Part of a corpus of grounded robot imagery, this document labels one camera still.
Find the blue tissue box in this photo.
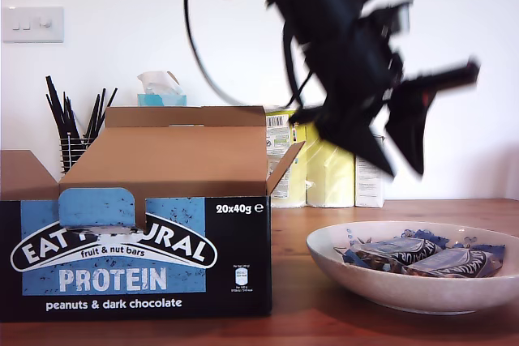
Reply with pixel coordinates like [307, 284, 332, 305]
[137, 93, 188, 108]

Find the small white printed carton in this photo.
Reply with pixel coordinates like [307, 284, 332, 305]
[354, 134, 387, 208]

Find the snack bar carton box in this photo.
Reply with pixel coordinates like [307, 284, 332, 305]
[0, 105, 307, 318]

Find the white tissue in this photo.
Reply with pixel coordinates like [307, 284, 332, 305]
[136, 70, 182, 96]

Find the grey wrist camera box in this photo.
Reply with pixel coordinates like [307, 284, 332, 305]
[379, 0, 415, 37]

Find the white floral ceramic plate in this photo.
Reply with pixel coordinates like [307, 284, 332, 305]
[306, 220, 519, 315]

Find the white wall light switch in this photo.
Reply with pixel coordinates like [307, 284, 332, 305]
[2, 6, 65, 44]

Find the yellow paper roll pack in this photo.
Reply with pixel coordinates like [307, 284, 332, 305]
[265, 105, 358, 208]

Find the blue snack bar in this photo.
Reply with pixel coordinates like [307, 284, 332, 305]
[332, 230, 450, 274]
[405, 242, 506, 280]

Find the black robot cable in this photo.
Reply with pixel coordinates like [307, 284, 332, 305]
[184, 0, 244, 106]
[281, 21, 315, 109]

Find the wire straw holder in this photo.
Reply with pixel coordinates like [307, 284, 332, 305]
[59, 137, 101, 175]

